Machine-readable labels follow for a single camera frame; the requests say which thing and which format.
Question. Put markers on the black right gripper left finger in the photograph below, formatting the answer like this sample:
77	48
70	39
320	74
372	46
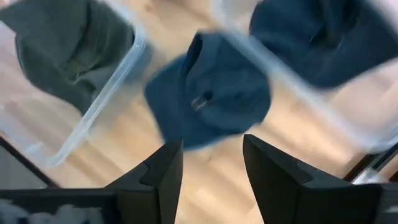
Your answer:
155	186

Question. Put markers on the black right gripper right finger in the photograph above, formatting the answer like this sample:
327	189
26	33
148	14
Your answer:
280	193

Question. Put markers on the blue denim cap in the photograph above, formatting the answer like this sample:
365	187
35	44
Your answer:
211	93
326	46

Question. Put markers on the dark green cap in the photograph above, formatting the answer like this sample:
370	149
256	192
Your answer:
62	37

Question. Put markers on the clear plastic container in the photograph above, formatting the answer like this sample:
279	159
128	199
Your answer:
357	102
93	115

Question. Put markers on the black aluminium frame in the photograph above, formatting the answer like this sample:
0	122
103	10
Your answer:
28	161

